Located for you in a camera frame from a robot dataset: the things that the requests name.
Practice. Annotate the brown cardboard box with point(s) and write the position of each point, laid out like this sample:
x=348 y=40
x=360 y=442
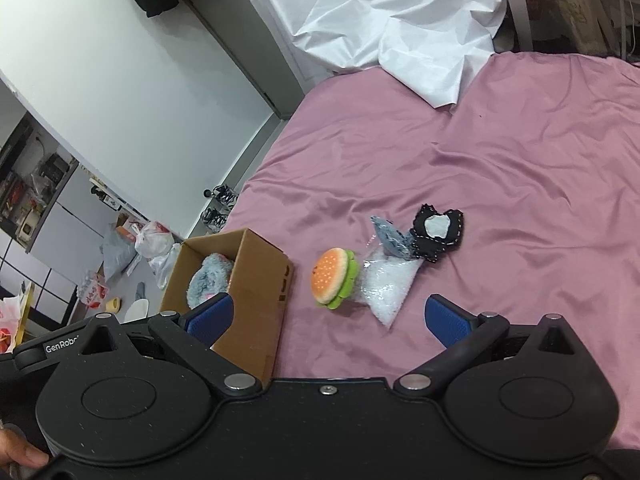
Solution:
x=260 y=310

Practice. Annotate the white cabinet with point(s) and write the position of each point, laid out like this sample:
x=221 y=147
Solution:
x=75 y=220

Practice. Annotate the black stitched cloth piece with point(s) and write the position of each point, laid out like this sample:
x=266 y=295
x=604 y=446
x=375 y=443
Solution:
x=442 y=249

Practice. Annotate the yellow slipper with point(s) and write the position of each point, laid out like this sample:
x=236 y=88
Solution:
x=115 y=304

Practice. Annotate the white and red plastic bag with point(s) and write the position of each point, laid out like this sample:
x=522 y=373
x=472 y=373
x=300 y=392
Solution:
x=155 y=242

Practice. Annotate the grey door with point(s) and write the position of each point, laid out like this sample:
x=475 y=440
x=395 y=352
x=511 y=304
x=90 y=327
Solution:
x=250 y=50

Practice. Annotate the white cover sheet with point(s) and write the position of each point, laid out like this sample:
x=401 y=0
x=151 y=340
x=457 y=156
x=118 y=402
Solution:
x=375 y=10

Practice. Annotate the clear bag of white beads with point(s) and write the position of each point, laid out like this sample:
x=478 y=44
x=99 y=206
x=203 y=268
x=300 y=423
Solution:
x=387 y=290

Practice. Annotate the person's left hand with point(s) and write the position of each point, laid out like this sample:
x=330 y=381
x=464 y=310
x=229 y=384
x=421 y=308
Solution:
x=20 y=452

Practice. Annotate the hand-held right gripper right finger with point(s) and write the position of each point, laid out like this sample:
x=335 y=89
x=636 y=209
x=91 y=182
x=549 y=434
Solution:
x=447 y=322

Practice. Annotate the grey mouse plush toy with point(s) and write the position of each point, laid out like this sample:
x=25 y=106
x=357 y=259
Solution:
x=207 y=275

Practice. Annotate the burger plush toy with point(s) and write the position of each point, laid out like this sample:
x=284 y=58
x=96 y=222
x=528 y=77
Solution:
x=330 y=272

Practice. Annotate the pink bed sheet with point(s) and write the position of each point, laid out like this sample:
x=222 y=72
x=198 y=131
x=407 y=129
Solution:
x=500 y=160

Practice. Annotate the grey-blue fabric piece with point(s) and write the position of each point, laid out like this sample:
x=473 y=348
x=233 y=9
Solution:
x=390 y=237

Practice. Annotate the grey plastic bag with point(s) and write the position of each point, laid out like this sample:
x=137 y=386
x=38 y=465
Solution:
x=117 y=255

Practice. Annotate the black and white sneaker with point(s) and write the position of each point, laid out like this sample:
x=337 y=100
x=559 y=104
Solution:
x=215 y=217
x=226 y=195

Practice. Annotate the cluttered wall shelf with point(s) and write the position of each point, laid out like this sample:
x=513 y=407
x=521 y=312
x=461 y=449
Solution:
x=35 y=190

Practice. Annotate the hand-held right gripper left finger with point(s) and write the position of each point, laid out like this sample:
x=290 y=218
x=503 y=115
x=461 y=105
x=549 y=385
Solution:
x=210 y=317

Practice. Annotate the red and white packet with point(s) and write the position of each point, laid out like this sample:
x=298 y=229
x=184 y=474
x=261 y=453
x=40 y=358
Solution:
x=94 y=294

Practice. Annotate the red printed plastic bag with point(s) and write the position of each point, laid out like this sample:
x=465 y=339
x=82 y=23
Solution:
x=12 y=320

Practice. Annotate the beige tote bag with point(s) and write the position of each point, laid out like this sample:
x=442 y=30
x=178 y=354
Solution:
x=580 y=10

